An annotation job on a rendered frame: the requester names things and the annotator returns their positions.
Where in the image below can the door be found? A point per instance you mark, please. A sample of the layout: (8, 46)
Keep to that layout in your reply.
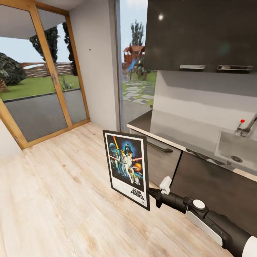
(41, 89)

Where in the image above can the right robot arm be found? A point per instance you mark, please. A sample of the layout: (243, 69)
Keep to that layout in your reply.
(217, 226)

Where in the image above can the fixed window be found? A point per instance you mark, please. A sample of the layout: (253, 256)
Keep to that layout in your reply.
(136, 86)

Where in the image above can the drop in sink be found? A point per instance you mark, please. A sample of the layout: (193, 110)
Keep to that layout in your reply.
(238, 149)

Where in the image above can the poster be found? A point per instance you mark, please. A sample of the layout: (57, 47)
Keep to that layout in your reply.
(127, 159)

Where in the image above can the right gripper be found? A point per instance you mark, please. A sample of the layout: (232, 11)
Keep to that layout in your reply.
(167, 199)

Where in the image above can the cabinet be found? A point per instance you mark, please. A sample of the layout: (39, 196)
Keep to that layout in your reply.
(217, 36)

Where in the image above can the dishwasher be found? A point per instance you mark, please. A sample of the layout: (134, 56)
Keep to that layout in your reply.
(163, 159)

